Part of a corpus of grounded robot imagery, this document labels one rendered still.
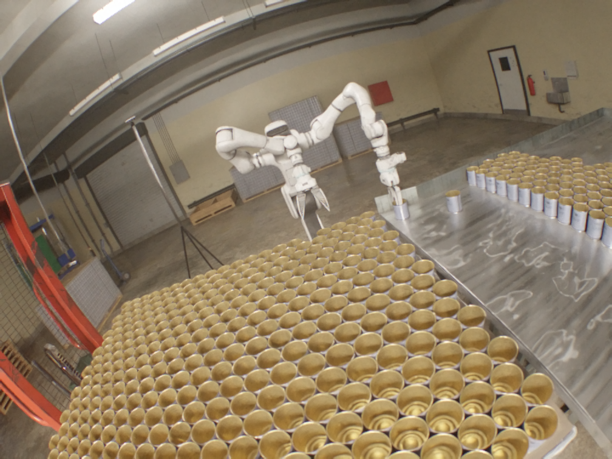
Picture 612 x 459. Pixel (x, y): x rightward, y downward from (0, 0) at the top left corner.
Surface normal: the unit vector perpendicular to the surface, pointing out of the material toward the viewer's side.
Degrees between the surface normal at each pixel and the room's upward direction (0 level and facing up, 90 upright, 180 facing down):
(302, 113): 91
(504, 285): 0
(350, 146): 91
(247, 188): 92
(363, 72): 90
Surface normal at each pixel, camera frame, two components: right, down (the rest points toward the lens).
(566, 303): -0.36, -0.85
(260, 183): 0.09, 0.40
